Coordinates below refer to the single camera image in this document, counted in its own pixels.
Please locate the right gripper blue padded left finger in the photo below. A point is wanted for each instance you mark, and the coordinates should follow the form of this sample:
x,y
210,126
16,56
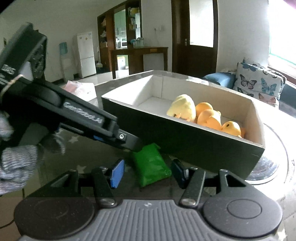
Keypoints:
x,y
112,175

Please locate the pink white plastic bag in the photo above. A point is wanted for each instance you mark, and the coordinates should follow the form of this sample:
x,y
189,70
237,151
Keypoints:
x,y
85,91

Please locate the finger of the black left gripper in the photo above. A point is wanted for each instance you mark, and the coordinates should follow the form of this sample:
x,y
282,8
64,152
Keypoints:
x,y
125,140

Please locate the green plastic packet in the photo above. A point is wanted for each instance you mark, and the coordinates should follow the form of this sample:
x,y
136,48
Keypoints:
x,y
150,165

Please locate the butterfly print cushion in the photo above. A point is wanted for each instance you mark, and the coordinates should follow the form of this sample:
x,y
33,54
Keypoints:
x,y
260,83

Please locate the dark wooden shelf cabinet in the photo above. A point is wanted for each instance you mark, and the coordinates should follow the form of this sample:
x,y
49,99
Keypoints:
x,y
116,28

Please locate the orange rubber duck toy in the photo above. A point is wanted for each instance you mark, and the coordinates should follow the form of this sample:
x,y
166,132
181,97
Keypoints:
x,y
210,118

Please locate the grey knit gloved hand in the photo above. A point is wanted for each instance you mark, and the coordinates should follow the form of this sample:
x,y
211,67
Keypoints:
x,y
19,163

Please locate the black cardboard box white inside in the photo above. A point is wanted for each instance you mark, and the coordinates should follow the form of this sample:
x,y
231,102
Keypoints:
x,y
140,103

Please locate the window with green frame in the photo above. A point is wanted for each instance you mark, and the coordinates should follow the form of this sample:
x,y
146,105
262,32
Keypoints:
x,y
281,17

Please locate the white refrigerator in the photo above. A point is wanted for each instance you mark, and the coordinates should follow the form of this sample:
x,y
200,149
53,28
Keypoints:
x,y
83,44

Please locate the blue water dispenser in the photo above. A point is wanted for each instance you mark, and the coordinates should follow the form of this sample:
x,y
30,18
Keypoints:
x,y
63,49

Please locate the blue sofa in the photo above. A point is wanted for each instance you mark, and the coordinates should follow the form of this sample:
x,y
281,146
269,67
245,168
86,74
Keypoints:
x,y
287,99

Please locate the dark wooden door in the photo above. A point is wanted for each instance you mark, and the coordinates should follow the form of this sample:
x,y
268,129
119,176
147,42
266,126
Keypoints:
x,y
194,37

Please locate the dark wooden console table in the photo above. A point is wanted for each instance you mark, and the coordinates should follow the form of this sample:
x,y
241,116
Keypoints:
x,y
136,55

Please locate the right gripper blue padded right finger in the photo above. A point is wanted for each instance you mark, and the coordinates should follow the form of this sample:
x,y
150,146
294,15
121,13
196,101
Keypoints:
x,y
187,176

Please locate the yellow plush chick toy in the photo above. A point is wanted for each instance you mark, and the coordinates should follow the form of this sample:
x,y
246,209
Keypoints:
x,y
182,107

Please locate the round black induction cooker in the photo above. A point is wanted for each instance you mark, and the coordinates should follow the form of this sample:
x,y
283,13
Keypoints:
x,y
274,157

